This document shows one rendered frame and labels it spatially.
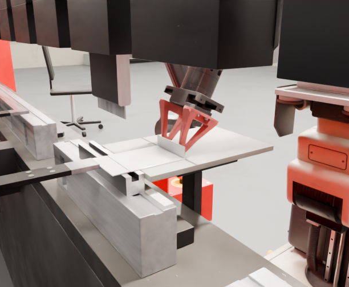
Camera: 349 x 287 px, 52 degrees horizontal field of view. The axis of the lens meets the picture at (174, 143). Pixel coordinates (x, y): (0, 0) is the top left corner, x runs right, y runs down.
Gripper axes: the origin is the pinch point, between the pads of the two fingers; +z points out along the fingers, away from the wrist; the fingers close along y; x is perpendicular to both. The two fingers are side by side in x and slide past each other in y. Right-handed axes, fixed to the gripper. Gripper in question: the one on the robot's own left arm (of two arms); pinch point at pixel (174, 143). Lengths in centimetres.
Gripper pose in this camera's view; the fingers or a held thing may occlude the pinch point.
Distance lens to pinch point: 63.1
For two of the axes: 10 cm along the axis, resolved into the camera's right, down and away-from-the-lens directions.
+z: -3.9, 9.2, 0.3
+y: 5.5, 2.5, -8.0
